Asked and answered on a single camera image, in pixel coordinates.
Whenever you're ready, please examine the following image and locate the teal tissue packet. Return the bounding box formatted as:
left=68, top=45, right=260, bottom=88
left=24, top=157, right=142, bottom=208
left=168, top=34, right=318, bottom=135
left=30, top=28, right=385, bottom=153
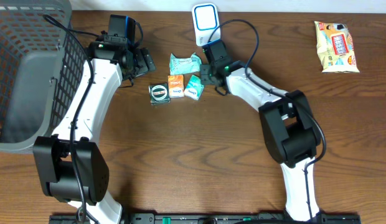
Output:
left=184, top=75, right=204, bottom=100

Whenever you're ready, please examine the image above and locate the green wipes pack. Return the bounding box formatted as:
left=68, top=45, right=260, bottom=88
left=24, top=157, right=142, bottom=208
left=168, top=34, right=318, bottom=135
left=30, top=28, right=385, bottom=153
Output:
left=169, top=53, right=202, bottom=75

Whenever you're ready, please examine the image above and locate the orange snack packet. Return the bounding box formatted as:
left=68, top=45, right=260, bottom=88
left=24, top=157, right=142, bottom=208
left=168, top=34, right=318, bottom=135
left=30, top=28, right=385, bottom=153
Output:
left=167, top=75, right=184, bottom=98

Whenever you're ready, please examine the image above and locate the yellow white snack bag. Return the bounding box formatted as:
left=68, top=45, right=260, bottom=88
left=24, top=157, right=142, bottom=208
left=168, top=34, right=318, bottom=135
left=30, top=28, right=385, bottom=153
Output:
left=314, top=21, right=360, bottom=73

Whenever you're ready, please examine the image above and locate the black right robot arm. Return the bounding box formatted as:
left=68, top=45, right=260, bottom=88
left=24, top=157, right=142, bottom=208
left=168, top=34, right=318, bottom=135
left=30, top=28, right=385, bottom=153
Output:
left=200, top=40, right=324, bottom=222

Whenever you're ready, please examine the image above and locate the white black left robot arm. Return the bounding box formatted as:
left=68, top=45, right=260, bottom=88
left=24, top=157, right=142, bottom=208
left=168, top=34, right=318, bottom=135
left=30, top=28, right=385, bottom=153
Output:
left=33, top=14, right=156, bottom=223

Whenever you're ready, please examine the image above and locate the white barcode scanner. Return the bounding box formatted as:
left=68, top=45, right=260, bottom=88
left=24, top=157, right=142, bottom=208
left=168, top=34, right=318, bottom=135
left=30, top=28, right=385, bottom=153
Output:
left=191, top=3, right=221, bottom=47

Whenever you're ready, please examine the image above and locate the grey plastic mesh basket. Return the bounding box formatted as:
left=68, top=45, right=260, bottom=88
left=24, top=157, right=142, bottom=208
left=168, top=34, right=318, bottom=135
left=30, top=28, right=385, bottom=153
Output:
left=0, top=0, right=84, bottom=154

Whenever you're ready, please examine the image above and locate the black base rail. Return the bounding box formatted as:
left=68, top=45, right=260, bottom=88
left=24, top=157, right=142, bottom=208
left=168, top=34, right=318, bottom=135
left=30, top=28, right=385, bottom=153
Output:
left=49, top=212, right=362, bottom=224

